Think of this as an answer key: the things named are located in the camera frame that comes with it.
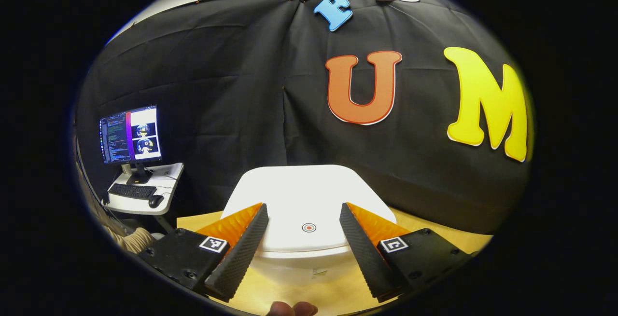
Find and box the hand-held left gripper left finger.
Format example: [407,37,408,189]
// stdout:
[138,203,270,303]

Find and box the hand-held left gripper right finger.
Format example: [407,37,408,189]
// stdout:
[339,203,474,303]

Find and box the white desktop garbage bin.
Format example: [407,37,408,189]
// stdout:
[220,164,397,288]

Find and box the wooden desktop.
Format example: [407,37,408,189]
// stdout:
[176,207,494,316]

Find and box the person's beige clothing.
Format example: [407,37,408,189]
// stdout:
[97,205,157,255]

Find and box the white side table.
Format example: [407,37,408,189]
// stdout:
[104,163,185,232]

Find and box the black keyboard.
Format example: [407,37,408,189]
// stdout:
[109,183,157,200]

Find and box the computer monitor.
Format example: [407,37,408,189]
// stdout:
[99,105,162,185]

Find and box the black backdrop cloth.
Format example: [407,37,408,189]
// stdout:
[75,0,534,234]

